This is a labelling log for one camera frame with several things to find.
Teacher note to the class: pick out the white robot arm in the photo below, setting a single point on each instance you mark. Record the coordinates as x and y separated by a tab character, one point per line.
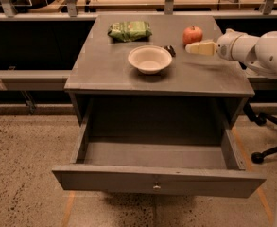
257	53

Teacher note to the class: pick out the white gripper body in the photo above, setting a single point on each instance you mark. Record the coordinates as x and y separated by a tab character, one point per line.
225	46

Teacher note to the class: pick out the black chair base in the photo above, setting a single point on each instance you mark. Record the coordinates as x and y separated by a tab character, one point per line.
265	131

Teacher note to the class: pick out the metal railing frame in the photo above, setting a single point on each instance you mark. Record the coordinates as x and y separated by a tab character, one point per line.
73	9

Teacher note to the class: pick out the small black object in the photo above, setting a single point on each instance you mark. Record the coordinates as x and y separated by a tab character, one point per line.
170	49

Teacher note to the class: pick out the grey open top drawer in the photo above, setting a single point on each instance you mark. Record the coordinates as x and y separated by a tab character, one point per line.
186	153

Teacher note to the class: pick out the grey cabinet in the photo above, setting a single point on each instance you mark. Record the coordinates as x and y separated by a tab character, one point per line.
102	66

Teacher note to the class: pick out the white bowl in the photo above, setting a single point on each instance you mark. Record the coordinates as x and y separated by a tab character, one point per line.
149	59

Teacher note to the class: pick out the red apple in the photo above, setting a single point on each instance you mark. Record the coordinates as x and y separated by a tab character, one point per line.
191	35

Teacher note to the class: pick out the green snack bag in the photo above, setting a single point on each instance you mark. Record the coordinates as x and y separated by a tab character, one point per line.
129	31

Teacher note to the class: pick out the metal drawer knob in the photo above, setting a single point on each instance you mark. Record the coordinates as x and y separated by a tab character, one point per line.
156	187

